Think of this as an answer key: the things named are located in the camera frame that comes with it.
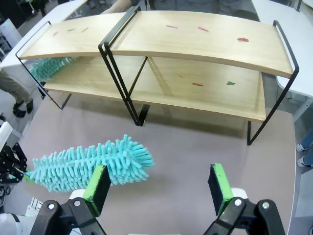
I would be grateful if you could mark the white box appliance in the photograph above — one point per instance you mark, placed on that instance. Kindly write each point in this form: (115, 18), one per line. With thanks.
(8, 31)

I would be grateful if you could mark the white sneaker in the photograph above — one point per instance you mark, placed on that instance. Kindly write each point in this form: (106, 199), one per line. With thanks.
(302, 147)
(305, 162)

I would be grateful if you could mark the white table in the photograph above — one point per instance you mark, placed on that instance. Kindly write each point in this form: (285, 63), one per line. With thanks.
(293, 36)
(49, 14)

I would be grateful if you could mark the brown trouser leg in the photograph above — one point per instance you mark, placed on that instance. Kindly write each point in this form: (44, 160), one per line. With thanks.
(12, 85)

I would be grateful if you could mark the yellow paper scrap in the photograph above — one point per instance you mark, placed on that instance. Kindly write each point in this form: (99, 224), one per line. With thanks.
(180, 74)

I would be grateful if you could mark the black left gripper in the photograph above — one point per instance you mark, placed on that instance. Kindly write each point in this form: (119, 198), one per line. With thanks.
(6, 166)

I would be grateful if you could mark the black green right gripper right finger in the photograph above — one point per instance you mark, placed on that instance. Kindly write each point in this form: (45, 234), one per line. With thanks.
(218, 193)

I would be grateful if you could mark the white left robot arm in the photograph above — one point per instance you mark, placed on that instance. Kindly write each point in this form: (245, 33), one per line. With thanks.
(6, 132)

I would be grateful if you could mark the black shoe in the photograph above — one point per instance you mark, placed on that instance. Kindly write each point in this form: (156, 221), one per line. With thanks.
(19, 113)
(29, 105)

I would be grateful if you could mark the person's right forearm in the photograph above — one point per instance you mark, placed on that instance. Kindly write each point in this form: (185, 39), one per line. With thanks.
(128, 3)

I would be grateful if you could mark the red paper scrap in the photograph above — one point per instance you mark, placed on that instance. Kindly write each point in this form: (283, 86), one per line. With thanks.
(197, 84)
(243, 39)

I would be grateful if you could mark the pink paper scrap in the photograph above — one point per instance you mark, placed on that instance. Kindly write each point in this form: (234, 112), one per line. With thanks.
(203, 29)
(171, 26)

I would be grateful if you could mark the blue jeans leg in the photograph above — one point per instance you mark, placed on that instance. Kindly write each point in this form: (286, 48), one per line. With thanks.
(308, 137)

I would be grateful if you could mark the white vented box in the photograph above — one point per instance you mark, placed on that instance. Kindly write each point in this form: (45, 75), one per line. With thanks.
(33, 205)

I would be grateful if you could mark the person's right hand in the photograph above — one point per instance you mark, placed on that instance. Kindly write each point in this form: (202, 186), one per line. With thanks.
(113, 10)

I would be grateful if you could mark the wooden two-tier shelf black frame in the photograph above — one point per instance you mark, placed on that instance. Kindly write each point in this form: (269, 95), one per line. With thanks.
(73, 41)
(195, 46)

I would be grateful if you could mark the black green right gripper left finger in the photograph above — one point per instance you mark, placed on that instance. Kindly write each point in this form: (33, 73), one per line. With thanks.
(97, 193)

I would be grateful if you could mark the person torso dark clothes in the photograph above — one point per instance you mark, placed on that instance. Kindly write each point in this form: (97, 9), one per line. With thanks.
(232, 7)

